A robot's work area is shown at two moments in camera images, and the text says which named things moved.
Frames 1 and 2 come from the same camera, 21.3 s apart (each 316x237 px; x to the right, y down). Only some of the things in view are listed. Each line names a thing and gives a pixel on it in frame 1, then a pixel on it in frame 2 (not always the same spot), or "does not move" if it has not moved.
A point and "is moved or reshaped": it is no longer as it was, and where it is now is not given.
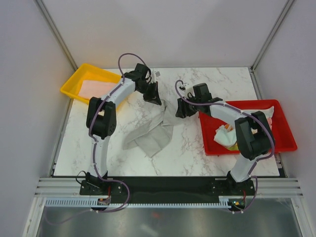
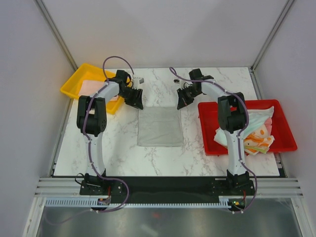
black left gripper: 154,97 → 136,101
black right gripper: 181,112 → 183,101
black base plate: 167,189 does not move
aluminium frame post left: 41,6 does not move
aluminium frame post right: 271,34 does not move
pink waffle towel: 96,89 does not move
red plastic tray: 282,135 does not move
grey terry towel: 153,138 is moved or reshaped
